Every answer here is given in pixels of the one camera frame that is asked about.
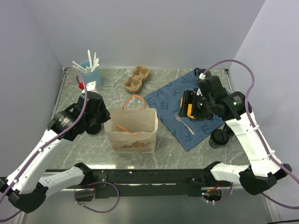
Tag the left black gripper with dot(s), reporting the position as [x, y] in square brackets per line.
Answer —
[106, 114]

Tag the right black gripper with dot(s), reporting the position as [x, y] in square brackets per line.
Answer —
[191, 96]

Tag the black coffee cup lid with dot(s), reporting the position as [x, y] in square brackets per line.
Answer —
[219, 136]

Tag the brown paper takeout bag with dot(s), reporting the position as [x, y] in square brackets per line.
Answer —
[132, 130]

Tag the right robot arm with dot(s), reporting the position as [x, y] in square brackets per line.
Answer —
[213, 100]

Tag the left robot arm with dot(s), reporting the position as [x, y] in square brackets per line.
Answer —
[26, 187]

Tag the orange dotted plate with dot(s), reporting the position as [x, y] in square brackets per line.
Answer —
[186, 109]

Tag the stack of black lids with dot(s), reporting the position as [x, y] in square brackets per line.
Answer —
[93, 128]

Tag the silver fork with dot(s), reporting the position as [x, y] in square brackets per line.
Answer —
[180, 120]

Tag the blue letter-print cloth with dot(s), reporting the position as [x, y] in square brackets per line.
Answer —
[166, 101]

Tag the dark green mug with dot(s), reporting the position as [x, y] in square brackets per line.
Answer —
[197, 72]

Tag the blue plastic cup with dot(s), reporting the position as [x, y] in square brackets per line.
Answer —
[95, 75]

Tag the white wrapped straw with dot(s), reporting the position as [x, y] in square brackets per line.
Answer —
[90, 59]
[95, 62]
[78, 66]

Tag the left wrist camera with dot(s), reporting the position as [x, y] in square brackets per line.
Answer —
[91, 86]

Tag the black mounting base rail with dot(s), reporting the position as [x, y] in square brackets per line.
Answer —
[151, 182]

